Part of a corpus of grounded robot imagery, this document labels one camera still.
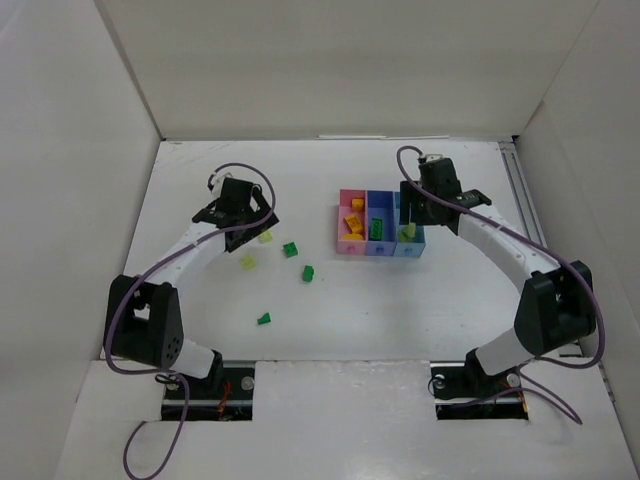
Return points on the long dark green lego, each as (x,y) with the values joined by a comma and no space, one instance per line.
(376,229)

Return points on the dark green lego brick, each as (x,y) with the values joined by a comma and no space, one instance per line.
(308,274)

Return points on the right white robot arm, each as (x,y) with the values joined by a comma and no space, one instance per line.
(556,306)

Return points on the small light green lego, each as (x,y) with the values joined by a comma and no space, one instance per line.
(247,262)

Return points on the pink container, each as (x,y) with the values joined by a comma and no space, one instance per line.
(344,209)

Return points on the aluminium rail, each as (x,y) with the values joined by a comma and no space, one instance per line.
(533,230)

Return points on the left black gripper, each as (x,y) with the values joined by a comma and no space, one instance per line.
(255,228)

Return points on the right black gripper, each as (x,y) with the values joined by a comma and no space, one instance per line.
(413,208)

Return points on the orange rounded lego brick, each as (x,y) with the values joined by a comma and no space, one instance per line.
(352,237)

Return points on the small orange lego brick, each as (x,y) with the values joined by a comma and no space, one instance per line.
(357,204)

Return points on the dark green sloped lego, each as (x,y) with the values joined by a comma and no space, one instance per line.
(290,250)

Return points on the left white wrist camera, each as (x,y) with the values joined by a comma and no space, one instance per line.
(215,182)

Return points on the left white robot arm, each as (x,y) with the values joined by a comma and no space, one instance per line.
(144,321)

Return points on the orange square lego brick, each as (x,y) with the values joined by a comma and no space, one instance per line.
(354,224)

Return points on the light green large lego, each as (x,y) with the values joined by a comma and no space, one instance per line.
(407,233)

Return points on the purple-blue container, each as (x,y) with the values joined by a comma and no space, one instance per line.
(380,204)

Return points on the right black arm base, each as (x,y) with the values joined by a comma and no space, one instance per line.
(464,391)

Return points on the small green wedge lego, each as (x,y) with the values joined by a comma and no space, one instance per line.
(264,319)

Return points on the light green two-stud lego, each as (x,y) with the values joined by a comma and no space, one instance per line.
(265,237)

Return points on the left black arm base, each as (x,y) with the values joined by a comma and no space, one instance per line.
(226,395)

